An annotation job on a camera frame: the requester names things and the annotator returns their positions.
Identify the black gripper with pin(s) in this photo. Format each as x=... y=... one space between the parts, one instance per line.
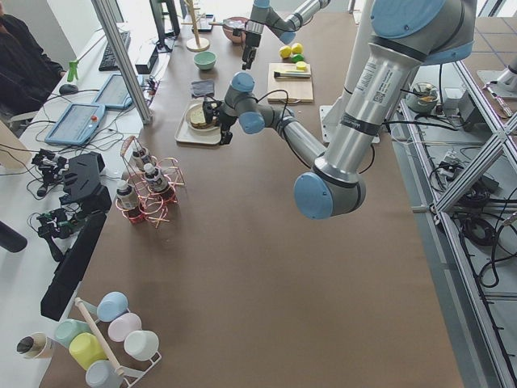
x=253 y=40
x=224 y=120

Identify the white round plate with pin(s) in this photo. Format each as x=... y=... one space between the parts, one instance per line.
x=207 y=121

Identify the bread slice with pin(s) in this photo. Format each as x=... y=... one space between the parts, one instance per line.
x=197 y=119

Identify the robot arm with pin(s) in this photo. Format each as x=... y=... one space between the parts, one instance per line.
x=394 y=39
x=263 y=15

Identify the cream rabbit tray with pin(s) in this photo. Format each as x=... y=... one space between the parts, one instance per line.
x=188 y=134

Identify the steel muddler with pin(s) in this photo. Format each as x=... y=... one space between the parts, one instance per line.
x=288 y=74

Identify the yellow lemon upper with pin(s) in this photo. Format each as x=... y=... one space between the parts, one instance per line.
x=285 y=52

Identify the yellow lemon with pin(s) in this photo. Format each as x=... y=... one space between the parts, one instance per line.
x=285 y=52
x=297 y=48

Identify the grey folded cloth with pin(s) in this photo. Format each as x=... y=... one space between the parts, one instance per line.
x=201 y=88

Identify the pink bowl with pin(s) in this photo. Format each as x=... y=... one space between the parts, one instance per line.
x=234 y=29

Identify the green bowl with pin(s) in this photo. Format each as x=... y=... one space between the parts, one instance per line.
x=205 y=60

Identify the green lime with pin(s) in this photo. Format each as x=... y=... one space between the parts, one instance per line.
x=297 y=58

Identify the yellow lemon lower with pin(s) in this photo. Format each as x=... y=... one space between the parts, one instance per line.
x=297 y=48

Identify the half lemon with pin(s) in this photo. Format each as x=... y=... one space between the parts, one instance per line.
x=301 y=66

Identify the wooden stand with round base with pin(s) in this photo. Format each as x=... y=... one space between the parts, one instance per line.
x=196 y=44

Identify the wooden cutting board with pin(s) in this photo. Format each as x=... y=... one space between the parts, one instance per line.
x=285 y=81

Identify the tea bottle back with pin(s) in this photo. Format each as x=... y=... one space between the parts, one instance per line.
x=141 y=158

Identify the tea bottle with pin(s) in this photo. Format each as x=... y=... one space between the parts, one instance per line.
x=141 y=158
x=156 y=181
x=128 y=201

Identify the tea bottle front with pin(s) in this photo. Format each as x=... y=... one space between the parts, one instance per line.
x=156 y=181

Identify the blue teach pendant far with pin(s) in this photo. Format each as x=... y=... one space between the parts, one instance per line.
x=114 y=94

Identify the blue teach pendant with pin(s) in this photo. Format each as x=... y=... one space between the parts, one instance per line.
x=114 y=94
x=76 y=125

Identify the blue teach pendant near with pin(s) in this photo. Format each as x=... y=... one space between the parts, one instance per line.
x=76 y=125

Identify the seated person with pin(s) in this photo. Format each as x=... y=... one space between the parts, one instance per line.
x=28 y=74

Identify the blue cup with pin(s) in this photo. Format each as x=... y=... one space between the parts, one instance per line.
x=112 y=306

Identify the pink cup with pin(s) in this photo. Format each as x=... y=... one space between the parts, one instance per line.
x=124 y=325

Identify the white cup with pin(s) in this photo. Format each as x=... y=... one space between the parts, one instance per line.
x=141 y=345

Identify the mint cup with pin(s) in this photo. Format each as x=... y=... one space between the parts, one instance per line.
x=68 y=329

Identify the yellow cup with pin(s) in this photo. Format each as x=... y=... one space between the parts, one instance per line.
x=86 y=350

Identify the white cup rack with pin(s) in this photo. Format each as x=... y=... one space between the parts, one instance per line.
x=131 y=370

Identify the grey-blue cup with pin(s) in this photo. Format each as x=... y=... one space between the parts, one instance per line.
x=101 y=374

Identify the copper wire bottle rack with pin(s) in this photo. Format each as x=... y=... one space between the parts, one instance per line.
x=153 y=208

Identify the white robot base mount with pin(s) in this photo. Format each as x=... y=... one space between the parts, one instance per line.
x=330 y=116

